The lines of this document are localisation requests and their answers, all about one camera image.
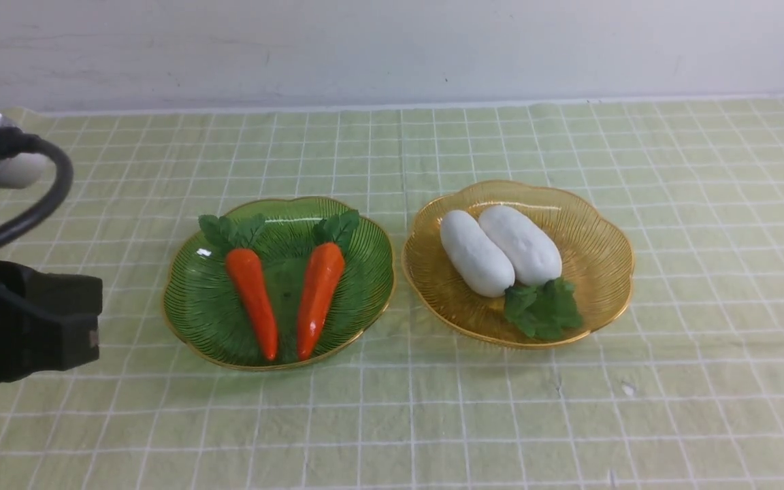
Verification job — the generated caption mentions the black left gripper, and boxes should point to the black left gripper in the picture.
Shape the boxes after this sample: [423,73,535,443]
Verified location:
[0,261,103,384]

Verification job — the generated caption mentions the orange toy carrot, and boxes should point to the orange toy carrot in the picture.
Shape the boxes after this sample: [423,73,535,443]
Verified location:
[198,214,279,362]
[296,209,360,361]

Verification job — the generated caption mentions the white toy radish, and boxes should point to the white toy radish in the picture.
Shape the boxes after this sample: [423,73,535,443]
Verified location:
[440,209,515,298]
[477,206,584,341]

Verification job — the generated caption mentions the amber glass plate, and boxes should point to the amber glass plate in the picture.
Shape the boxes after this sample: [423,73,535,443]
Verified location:
[402,180,635,348]

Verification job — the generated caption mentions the green checked tablecloth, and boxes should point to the green checked tablecloth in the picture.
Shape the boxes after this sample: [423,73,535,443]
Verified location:
[0,99,784,489]

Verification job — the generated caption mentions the black cable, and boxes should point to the black cable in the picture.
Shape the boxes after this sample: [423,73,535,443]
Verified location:
[0,127,74,473]

